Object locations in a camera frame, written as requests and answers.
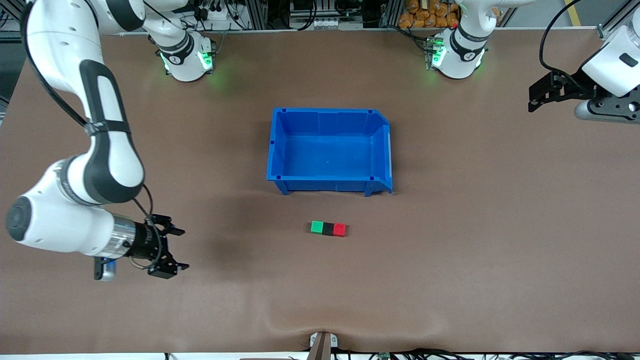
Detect aluminium corner profile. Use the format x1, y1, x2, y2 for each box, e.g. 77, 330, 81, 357
597, 0, 640, 40

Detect orange packaged goods pile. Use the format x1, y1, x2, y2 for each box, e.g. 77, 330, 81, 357
397, 0, 459, 29

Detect blue plastic bin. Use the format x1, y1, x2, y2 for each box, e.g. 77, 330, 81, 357
266, 107, 394, 197

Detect white power strip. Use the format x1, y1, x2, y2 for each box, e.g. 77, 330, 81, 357
197, 5, 239, 22

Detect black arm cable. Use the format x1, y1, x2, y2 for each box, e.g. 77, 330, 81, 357
539, 0, 585, 77
20, 0, 165, 272

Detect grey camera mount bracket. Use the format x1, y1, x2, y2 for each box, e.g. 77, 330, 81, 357
306, 331, 339, 360

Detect aluminium frame post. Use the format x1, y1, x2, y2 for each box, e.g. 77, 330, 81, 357
379, 0, 404, 27
244, 0, 269, 30

